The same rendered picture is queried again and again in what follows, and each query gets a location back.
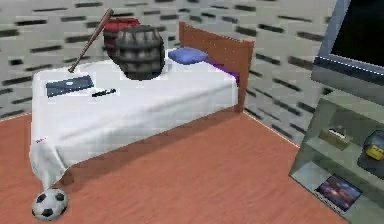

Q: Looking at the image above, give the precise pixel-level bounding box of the dark blue picture book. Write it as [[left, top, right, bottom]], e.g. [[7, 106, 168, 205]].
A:
[[315, 175, 364, 213]]

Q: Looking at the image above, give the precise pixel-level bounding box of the olive box with white top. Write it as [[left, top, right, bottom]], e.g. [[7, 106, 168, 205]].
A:
[[318, 126, 352, 151]]

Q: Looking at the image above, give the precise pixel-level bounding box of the white bed with brown headboard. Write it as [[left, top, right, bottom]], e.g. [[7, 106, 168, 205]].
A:
[[29, 21, 255, 192]]

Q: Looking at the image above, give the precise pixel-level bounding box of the red box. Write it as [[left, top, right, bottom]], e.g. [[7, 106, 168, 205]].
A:
[[102, 17, 141, 58]]

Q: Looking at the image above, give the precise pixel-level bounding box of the black and white soccer ball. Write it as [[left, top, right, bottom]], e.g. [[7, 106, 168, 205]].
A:
[[31, 188, 69, 222]]

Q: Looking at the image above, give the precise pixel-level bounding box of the black remote control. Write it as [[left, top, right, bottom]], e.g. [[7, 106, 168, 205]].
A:
[[91, 88, 118, 98]]

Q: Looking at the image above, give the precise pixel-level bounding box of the grey framed television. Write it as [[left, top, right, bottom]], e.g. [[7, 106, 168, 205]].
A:
[[310, 0, 384, 106]]

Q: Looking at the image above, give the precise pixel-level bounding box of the dark grey barrel bin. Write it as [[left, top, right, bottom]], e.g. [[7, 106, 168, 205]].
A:
[[114, 24, 166, 81]]

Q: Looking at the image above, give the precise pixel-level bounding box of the grey green shelf unit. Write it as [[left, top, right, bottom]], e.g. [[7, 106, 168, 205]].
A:
[[288, 89, 384, 224]]

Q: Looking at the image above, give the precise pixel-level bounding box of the brown baseball bat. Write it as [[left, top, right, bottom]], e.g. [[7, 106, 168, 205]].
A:
[[68, 8, 115, 74]]

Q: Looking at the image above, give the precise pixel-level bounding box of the dark grey closed laptop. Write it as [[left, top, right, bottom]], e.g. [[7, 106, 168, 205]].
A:
[[45, 75, 95, 99]]

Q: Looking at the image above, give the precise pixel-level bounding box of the blue pillow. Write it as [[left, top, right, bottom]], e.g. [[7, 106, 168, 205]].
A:
[[167, 46, 210, 65]]

